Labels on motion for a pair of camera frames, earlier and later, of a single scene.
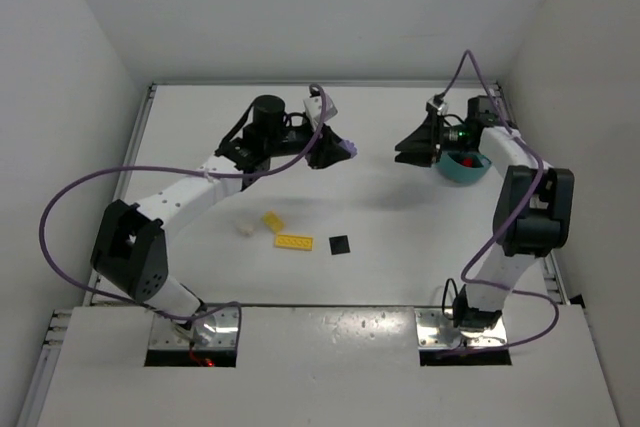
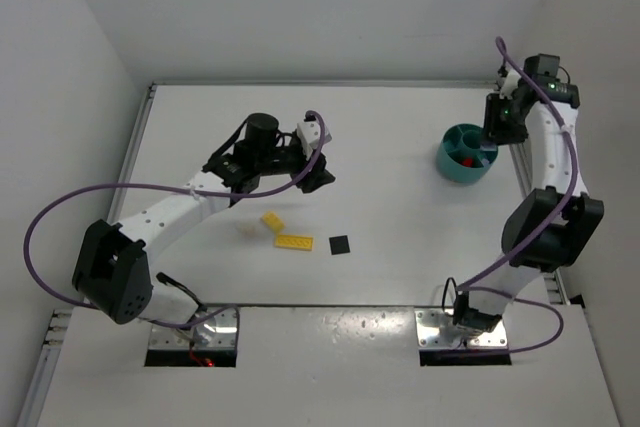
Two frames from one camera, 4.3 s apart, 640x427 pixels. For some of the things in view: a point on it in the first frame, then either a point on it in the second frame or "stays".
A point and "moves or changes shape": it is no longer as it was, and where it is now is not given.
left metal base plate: (214, 330) stays
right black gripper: (433, 135) -> (498, 123)
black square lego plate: (339, 244) stays
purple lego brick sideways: (351, 147) moves or changes shape
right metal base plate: (436, 331) stays
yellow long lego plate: (293, 242) stays
